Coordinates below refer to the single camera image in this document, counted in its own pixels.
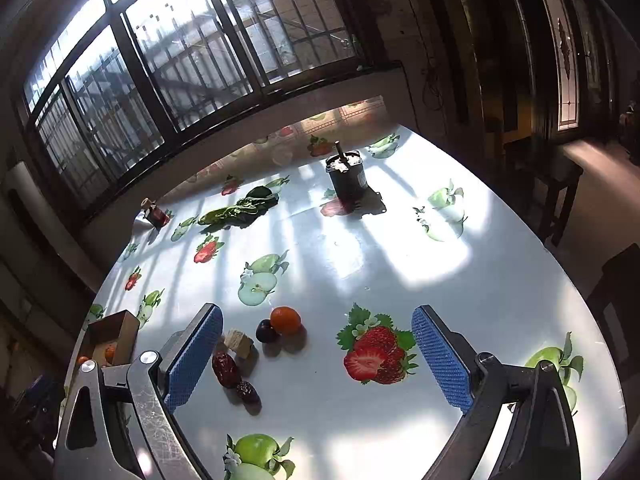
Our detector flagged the fruit printed tablecloth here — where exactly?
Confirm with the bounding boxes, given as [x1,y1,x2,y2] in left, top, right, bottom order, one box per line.
[75,95,628,480]

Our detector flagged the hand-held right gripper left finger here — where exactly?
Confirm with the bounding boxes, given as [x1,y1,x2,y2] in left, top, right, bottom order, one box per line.
[52,302,224,480]

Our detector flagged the black framed window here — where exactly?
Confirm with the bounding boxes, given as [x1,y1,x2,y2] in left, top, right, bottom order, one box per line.
[20,0,401,211]

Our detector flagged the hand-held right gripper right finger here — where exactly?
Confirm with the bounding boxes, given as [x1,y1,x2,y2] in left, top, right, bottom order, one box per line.
[411,304,581,480]

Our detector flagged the stained glass door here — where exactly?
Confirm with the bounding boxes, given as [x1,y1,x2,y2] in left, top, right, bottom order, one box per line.
[530,0,616,133]

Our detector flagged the hanging black cable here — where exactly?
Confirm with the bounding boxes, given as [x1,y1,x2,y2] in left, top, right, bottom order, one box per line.
[420,45,446,111]

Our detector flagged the cardboard box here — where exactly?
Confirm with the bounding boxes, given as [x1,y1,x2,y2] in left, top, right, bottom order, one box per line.
[75,310,141,368]

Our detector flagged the black cylindrical motor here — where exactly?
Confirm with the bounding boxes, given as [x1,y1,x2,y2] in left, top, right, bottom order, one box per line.
[324,140,373,203]

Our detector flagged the green leafy vegetable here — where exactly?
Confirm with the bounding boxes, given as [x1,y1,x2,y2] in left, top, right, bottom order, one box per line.
[197,186,280,228]

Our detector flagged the small peeled sugarcane piece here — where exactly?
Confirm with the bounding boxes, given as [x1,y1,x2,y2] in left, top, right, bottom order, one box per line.
[222,329,255,359]

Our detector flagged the red date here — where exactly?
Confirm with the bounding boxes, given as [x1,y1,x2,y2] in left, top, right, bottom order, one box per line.
[211,352,242,389]
[235,381,262,405]

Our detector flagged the dark plum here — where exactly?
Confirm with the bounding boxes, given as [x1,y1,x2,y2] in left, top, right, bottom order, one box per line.
[255,319,279,345]

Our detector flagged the dark wooden chair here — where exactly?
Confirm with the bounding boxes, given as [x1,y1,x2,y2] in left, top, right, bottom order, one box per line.
[585,242,640,386]

